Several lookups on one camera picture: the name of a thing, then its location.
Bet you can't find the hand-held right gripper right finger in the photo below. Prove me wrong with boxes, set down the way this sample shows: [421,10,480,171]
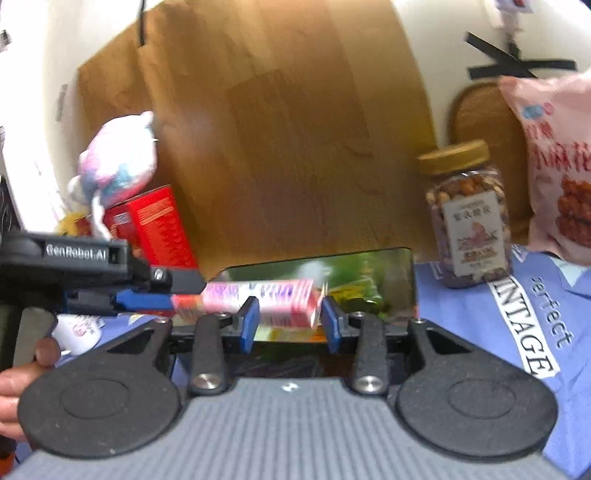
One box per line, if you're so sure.
[321,298,469,396]

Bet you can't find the pink snack bag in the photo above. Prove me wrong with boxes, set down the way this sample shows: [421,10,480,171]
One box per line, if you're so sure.
[499,69,591,267]

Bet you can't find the large wooden panel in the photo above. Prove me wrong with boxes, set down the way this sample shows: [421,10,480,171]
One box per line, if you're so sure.
[78,0,439,280]

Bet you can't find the black tin box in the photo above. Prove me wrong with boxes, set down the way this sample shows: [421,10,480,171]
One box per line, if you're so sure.
[208,247,420,358]

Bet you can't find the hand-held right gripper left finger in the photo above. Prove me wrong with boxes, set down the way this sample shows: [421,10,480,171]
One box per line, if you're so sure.
[107,296,260,396]

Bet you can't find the blue printed tablecloth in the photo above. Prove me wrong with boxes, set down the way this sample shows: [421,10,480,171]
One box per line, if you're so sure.
[60,244,591,479]

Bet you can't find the pink blue plush toy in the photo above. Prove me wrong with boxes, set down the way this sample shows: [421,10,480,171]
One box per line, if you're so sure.
[68,111,160,241]

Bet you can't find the red gift box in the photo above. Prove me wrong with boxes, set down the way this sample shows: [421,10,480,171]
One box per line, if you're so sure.
[102,185,200,272]

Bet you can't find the black tape cross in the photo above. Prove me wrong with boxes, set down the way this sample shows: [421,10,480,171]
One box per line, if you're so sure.
[464,32,578,80]

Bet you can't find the pink snack box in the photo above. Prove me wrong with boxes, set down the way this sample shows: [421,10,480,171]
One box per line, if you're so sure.
[172,278,325,329]

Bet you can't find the white enamel mug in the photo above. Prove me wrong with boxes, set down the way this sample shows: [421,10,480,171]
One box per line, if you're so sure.
[51,314,105,357]

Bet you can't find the black tape strip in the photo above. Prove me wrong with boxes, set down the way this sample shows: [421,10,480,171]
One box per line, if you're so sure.
[137,0,149,48]

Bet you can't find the person's left hand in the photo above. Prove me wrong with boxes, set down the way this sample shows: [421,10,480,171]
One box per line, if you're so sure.
[0,337,62,441]

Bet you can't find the yellow duck plush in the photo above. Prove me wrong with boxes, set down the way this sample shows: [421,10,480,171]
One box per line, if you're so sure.
[55,213,93,238]

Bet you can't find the clear nut jar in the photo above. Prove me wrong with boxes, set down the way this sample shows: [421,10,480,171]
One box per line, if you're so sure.
[418,140,514,289]

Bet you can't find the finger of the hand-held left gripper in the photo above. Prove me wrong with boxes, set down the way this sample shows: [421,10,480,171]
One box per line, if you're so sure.
[67,288,177,317]
[131,258,207,295]

